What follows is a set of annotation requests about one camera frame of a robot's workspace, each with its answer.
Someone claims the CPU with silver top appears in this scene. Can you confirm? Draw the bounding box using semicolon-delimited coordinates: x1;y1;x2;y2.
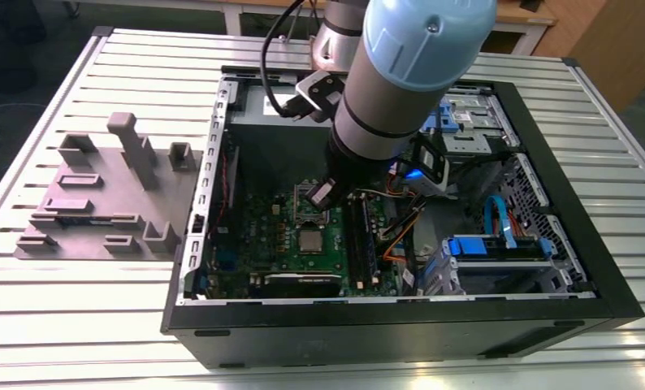
298;230;325;254

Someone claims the CPU socket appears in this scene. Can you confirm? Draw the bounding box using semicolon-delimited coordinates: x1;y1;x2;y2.
293;227;330;258

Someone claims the long black RAM slot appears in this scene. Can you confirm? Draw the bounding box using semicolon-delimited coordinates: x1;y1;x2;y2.
342;192;364;288

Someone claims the installed black RAM stick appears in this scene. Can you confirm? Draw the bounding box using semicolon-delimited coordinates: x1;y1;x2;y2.
356;192;382;285

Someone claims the grey power supply unit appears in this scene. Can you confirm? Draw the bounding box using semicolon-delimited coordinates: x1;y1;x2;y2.
226;85;334;192

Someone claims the green motherboard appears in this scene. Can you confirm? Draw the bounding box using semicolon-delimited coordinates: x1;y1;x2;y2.
203;178;409;300

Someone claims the blue plastic drive latch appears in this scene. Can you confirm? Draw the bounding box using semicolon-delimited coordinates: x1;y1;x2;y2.
421;101;460;134

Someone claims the silver drive cage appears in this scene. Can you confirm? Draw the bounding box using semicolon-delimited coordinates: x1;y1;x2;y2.
406;85;520;176

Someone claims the black graphics card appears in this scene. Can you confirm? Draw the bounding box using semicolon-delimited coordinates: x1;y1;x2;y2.
250;271;342;299

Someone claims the hard disk in blue carrier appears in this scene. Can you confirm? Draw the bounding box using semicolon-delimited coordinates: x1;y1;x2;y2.
444;235;553;262

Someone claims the silver disk bay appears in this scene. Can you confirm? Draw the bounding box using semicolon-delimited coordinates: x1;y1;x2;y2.
438;234;595;297

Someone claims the black open PC case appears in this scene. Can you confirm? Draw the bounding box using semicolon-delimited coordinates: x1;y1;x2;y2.
159;64;645;370

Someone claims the grey parts rack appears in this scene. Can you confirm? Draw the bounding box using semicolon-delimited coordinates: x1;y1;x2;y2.
14;112;203;262

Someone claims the spare RAM stick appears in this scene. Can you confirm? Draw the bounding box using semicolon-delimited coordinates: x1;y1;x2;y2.
54;218;115;227

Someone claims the wooden cabinet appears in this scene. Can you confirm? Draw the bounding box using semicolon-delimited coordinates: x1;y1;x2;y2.
532;0;645;113

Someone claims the black cable bundle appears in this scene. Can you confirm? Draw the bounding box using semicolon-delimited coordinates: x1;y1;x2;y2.
380;153;517;241

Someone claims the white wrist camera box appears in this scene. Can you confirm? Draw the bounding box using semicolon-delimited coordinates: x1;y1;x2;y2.
410;140;452;192
293;71;348;123

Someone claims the orange wire bundle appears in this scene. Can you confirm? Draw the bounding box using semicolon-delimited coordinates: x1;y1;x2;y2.
380;239;409;263

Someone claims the blue ribbon wire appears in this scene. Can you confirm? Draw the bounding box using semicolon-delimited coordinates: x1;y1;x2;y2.
416;258;442;296

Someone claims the blue flat wire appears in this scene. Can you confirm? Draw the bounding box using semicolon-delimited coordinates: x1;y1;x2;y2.
482;195;517;249

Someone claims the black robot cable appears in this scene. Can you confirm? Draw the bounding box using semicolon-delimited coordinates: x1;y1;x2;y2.
259;0;312;119

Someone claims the dangling cable with plug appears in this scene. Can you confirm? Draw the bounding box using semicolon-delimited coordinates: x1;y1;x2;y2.
276;3;304;43

